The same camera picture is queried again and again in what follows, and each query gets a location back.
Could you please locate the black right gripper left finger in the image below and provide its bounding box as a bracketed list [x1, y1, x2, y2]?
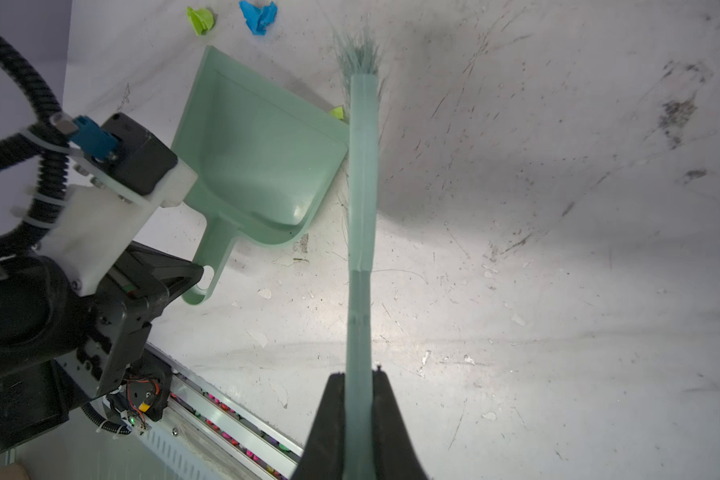
[291, 373, 345, 480]

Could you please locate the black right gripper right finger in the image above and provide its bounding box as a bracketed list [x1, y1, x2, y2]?
[372, 367, 428, 480]

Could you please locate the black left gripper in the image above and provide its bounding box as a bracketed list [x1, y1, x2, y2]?
[56, 242, 204, 399]

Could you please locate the green plastic dustpan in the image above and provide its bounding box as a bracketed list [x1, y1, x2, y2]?
[171, 46, 349, 305]

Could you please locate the green hand brush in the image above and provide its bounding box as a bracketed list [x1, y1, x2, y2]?
[337, 29, 380, 479]

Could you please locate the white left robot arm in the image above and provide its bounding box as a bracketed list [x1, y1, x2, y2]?
[0, 243, 203, 453]

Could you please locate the small green paper scrap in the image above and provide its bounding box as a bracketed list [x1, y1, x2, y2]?
[329, 106, 345, 121]

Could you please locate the green crumpled paper scrap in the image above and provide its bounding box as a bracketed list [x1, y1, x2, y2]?
[185, 7, 215, 36]

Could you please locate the blue crumpled paper scrap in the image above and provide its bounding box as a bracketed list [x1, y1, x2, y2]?
[238, 0, 278, 36]

